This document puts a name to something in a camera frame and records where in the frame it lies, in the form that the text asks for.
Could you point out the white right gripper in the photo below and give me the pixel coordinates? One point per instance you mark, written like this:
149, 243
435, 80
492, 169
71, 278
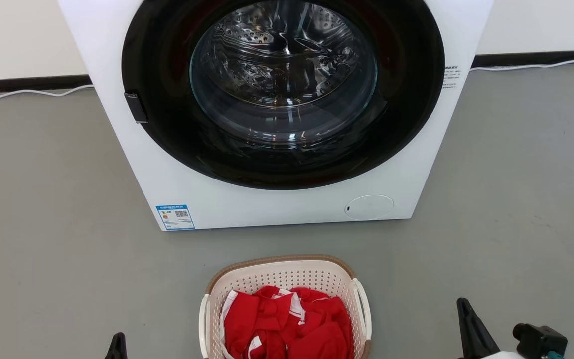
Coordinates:
503, 356

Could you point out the white front-load washing machine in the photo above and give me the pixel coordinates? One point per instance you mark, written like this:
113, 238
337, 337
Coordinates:
267, 209

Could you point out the red and white garment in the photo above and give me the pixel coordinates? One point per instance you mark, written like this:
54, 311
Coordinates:
317, 334

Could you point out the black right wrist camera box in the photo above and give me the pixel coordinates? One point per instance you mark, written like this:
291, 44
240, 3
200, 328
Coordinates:
541, 341

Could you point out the blue energy label sticker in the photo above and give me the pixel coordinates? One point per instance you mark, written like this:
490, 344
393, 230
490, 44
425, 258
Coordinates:
175, 218

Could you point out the round black washer door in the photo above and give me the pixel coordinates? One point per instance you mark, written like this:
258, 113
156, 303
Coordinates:
157, 119

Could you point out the steel washer drum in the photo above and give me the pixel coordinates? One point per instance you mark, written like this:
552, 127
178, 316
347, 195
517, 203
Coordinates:
282, 50

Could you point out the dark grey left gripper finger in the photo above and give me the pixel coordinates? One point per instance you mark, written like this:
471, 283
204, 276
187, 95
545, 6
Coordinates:
117, 349

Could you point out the round white filter cover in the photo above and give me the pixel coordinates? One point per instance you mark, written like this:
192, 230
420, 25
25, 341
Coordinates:
369, 208

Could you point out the small printed text label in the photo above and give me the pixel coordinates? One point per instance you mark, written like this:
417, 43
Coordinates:
451, 78

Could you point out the cream perforated laundry basket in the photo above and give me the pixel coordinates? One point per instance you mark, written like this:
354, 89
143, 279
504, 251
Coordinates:
277, 276

